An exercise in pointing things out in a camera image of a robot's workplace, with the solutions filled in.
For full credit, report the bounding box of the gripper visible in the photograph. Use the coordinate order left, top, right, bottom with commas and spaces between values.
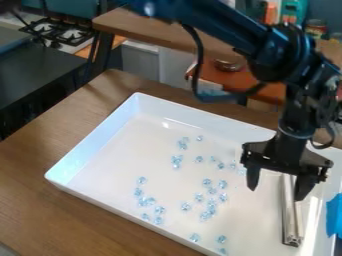
239, 129, 336, 202

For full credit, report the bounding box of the pile of blue bits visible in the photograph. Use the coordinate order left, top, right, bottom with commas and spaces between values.
132, 134, 249, 256

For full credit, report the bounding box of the silver metal bar tool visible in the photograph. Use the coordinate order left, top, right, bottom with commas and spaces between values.
280, 173, 305, 248

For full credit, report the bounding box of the blue tape piece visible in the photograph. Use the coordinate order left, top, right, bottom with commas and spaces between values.
324, 193, 342, 238

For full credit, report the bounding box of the white tray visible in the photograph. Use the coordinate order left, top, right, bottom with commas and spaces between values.
44, 92, 342, 256

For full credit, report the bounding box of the brown round lid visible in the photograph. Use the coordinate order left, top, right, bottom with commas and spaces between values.
212, 57, 246, 73

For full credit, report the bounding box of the red can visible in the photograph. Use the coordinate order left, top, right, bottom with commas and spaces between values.
304, 18, 329, 41

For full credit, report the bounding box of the wooden table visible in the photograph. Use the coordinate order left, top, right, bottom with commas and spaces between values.
90, 7, 342, 104

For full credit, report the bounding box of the toy stove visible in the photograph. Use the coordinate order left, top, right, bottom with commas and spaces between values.
17, 17, 97, 49

